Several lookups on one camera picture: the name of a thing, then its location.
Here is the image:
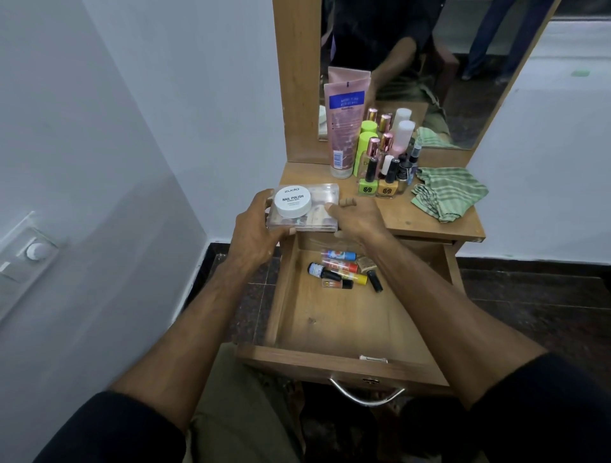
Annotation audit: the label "person's right hand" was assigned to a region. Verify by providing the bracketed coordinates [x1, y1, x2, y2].
[324, 195, 390, 247]

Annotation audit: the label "green striped cloth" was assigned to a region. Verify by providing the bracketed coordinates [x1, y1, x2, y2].
[411, 167, 489, 224]

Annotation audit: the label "yellow-capped lip balm tube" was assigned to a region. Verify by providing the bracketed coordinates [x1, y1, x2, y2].
[334, 269, 369, 286]

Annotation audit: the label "person's right forearm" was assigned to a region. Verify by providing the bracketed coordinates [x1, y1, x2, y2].
[367, 233, 547, 409]

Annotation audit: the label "beige polish bottle black cap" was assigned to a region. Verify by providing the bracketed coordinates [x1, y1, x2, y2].
[356, 256, 384, 294]

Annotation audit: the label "pink cosmetic lotion tube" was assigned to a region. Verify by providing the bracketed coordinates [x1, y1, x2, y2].
[323, 76, 372, 180]

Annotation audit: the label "lime green bottle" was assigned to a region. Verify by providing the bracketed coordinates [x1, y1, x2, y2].
[353, 131, 378, 177]

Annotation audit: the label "wooden dressing table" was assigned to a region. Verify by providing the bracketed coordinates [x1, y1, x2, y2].
[272, 0, 562, 296]

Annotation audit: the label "slim clear perfume bottle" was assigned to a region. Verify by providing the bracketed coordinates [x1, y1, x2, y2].
[374, 132, 395, 177]

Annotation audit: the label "person's black right sleeve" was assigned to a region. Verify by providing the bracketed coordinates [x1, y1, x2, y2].
[470, 352, 611, 463]

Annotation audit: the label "person's olive green trousers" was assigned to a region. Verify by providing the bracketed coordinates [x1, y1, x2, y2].
[183, 343, 306, 463]

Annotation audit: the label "dressing table mirror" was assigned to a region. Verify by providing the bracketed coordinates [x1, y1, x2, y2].
[318, 0, 557, 149]

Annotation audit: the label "white wall switch panel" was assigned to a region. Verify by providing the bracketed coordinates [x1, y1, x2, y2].
[0, 212, 60, 321]

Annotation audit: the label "white nail polish remover jar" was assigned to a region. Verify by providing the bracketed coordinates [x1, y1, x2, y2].
[273, 184, 313, 219]

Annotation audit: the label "wooden drawer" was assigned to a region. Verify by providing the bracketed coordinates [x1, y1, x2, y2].
[236, 231, 467, 397]

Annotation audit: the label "person's black sleeve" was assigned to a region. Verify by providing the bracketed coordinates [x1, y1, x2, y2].
[33, 390, 187, 463]
[470, 352, 611, 463]

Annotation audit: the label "blue-white bottle black cap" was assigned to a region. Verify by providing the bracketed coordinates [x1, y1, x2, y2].
[307, 262, 343, 282]

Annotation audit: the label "person's black left sleeve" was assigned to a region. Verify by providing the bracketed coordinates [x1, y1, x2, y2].
[33, 390, 187, 463]

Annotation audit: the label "green square polish bottle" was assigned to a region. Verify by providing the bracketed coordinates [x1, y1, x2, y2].
[358, 157, 379, 197]

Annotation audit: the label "blue polish bottle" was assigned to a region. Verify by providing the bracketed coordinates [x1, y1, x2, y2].
[408, 144, 423, 187]

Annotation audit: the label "pink perfume bottle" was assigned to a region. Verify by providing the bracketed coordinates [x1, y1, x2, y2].
[358, 137, 382, 182]

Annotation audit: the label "pink spray bottle white cap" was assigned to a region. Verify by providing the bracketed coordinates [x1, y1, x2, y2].
[389, 120, 416, 158]

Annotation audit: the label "person's left forearm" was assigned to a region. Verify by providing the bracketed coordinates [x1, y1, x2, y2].
[109, 257, 268, 432]

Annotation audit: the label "person's left hand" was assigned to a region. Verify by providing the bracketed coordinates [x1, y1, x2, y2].
[227, 189, 297, 273]

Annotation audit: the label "yellow square polish bottle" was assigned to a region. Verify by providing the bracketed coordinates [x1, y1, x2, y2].
[376, 158, 401, 199]

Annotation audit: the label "clear plastic compartment box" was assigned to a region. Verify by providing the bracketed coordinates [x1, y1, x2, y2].
[266, 183, 341, 233]

